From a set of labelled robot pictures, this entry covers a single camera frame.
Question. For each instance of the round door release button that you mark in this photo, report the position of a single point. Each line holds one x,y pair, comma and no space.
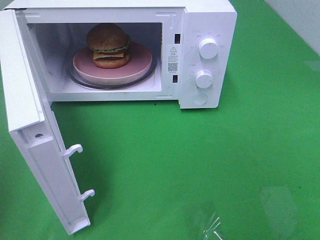
200,99

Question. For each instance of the burger with cheese and lettuce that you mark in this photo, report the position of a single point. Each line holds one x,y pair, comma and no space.
110,46

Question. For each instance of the pink round plate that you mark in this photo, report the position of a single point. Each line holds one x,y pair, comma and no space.
136,50

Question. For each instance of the white microwave door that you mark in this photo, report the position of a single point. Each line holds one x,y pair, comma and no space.
33,126

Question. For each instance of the lower white microwave knob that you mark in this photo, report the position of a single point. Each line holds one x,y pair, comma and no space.
204,79

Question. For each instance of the white microwave knob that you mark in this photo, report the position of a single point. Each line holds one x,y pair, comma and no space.
204,79
208,48

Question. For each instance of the white microwave oven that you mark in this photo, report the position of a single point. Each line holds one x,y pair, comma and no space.
170,29

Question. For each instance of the upper white microwave knob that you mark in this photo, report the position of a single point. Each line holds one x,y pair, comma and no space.
208,48

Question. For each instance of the clear tape piece left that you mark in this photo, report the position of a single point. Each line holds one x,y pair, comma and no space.
202,221

